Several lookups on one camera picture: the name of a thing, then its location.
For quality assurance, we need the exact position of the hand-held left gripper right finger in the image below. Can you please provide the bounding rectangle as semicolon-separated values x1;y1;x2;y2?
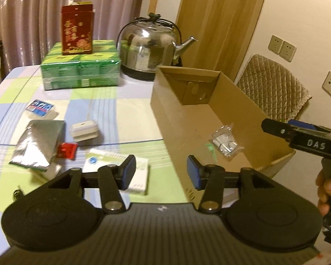
187;155;276;214

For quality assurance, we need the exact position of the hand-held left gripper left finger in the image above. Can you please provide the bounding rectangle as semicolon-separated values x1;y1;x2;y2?
48;155;137;214

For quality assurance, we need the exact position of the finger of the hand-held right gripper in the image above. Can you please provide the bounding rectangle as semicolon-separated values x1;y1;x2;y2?
261;118;296;142
288;119;331;132

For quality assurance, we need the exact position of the brown cardboard box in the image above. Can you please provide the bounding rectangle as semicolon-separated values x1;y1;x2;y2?
150;66;295;203

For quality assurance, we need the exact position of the silver foil bag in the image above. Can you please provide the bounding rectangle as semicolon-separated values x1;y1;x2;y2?
9;119;66;170

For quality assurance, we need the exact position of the small green wrapper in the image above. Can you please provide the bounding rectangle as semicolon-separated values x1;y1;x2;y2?
205;141;218;162

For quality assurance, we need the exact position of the quilted beige chair cover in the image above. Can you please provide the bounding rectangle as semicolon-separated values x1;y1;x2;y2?
236;54;312;123

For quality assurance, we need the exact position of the clear plastic packet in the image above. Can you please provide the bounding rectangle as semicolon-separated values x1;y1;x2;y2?
212;124;244;158

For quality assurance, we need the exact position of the white power adapter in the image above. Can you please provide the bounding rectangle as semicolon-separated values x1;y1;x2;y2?
70;120;100;143

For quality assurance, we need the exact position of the checkered tablecloth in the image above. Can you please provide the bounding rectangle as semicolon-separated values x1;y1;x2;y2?
0;66;188;216

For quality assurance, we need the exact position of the small red packet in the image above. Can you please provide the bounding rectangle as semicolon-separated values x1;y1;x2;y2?
56;143;78;160

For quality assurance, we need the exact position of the small white box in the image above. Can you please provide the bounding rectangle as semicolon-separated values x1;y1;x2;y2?
30;162;62;181

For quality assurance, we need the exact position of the blue white tissue packet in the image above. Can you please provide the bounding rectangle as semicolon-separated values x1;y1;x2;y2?
25;99;58;120

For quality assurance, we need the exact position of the green tissue multipack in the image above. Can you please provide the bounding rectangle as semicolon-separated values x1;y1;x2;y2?
40;40;121;91

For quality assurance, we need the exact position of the wooden door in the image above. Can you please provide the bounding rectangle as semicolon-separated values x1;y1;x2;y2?
175;0;271;80

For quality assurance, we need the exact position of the stainless steel kettle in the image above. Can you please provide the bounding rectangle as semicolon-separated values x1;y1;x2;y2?
117;12;199;81

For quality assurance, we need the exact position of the red gift box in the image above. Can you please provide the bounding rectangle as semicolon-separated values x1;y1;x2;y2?
61;2;96;56

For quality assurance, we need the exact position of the pink curtain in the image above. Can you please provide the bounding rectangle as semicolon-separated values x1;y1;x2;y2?
0;0;147;75

